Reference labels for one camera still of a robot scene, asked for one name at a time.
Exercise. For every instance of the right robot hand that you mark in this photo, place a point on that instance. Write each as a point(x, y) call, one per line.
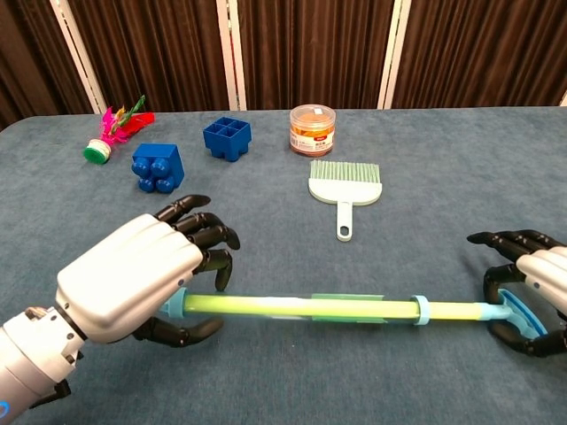
point(545, 270)

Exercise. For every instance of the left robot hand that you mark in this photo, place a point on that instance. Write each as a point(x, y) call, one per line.
point(133, 270)

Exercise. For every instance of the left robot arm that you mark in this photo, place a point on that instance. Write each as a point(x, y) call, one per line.
point(26, 354)

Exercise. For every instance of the blue studded building block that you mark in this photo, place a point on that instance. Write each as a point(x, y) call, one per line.
point(159, 166)

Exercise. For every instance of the pink feather shuttlecock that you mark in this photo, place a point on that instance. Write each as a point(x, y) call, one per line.
point(97, 150)

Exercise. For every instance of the blue hollow building block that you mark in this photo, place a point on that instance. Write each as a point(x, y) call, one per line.
point(228, 137)

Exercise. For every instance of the blue felt table cover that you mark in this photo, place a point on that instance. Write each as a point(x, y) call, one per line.
point(398, 376)

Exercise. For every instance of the pale green hand brush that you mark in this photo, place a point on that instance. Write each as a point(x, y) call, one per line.
point(345, 190)

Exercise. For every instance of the brown curtain panel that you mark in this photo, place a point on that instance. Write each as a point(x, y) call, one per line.
point(483, 53)
point(155, 53)
point(314, 53)
point(31, 57)

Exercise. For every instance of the clear jar of orange bands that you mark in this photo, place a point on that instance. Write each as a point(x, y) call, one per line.
point(312, 133)

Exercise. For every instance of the white frame post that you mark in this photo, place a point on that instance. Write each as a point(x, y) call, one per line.
point(394, 55)
point(80, 57)
point(564, 100)
point(231, 55)

